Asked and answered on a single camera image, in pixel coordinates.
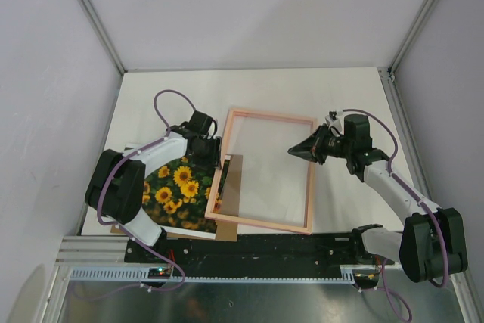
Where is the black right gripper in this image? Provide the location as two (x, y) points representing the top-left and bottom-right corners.
(288, 123), (352, 165)

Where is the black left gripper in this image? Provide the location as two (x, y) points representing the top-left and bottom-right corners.
(191, 135), (222, 170)

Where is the pink wooden picture frame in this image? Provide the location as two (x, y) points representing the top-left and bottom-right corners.
(205, 107), (317, 234)

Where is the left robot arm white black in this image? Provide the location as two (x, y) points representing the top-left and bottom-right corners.
(85, 111), (222, 262)

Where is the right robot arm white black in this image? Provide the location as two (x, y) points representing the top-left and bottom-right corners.
(288, 109), (468, 288)

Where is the sunflower photo print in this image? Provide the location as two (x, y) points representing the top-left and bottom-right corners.
(142, 157), (237, 242)

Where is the brown cardboard backing board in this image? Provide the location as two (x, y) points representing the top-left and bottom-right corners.
(110, 153), (245, 243)

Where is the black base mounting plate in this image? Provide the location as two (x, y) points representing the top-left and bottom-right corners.
(123, 231), (402, 278)

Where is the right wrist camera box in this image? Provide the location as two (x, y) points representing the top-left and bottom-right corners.
(325, 110), (343, 133)

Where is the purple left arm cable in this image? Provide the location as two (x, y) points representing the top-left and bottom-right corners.
(96, 89), (197, 296)

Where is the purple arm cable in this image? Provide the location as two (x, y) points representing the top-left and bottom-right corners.
(342, 108), (453, 320)
(96, 89), (197, 296)

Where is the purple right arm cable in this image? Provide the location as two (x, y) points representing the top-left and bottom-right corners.
(342, 108), (453, 320)

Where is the grey slotted cable duct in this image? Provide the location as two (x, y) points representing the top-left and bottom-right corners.
(70, 266), (377, 284)

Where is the left aluminium corner post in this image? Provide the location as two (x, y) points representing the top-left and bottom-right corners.
(77, 0), (126, 76)

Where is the aluminium corner post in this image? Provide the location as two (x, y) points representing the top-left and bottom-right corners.
(387, 0), (439, 74)
(77, 0), (126, 76)

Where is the right aluminium corner post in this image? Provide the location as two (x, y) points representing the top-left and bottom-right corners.
(387, 0), (439, 74)

